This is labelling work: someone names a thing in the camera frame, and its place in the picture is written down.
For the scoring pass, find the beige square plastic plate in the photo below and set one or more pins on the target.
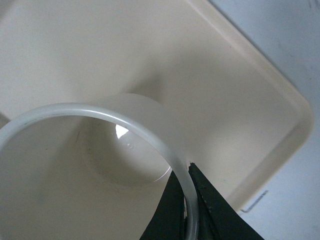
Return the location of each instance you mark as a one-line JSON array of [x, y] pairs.
[[242, 119]]

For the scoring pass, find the translucent white plastic mug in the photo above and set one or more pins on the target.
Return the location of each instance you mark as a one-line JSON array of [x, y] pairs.
[[76, 171]]

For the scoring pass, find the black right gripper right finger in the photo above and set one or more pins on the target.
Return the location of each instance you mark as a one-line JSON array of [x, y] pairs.
[[217, 219]]

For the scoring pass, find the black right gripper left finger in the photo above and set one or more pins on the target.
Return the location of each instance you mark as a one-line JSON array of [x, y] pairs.
[[168, 221]]

